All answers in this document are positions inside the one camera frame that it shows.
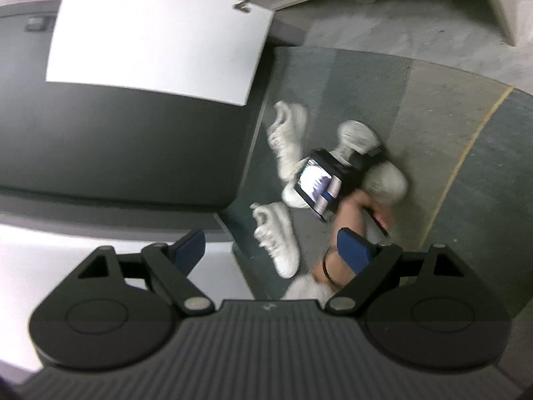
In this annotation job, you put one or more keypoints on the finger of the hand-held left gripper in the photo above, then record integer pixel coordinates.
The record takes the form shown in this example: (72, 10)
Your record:
(377, 156)

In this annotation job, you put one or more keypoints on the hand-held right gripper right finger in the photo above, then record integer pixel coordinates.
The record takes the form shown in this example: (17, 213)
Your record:
(354, 254)

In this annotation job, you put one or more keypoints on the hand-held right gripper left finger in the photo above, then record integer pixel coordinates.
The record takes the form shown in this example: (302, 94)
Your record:
(189, 254)

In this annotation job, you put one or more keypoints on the white chunky leather sneaker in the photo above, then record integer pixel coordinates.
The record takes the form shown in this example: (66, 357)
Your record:
(389, 181)
(287, 141)

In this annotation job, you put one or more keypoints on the white sneaker with wide laces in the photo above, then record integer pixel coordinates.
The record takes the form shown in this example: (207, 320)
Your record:
(354, 133)
(279, 241)

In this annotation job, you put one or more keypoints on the person's left hand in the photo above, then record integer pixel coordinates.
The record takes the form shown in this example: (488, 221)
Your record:
(370, 212)

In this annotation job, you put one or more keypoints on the green and grey floor mat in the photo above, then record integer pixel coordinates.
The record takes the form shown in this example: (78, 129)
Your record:
(437, 112)

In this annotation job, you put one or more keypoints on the dark entrance door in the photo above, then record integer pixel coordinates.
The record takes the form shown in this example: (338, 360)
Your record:
(125, 141)

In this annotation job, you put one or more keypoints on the metal cabinet hinge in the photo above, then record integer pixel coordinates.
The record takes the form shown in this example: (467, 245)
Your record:
(241, 3)

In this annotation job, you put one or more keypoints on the grey shoe cabinet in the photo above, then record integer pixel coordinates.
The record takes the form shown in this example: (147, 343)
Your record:
(499, 8)

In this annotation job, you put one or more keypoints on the white cabinet door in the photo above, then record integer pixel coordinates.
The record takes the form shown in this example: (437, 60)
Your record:
(158, 37)

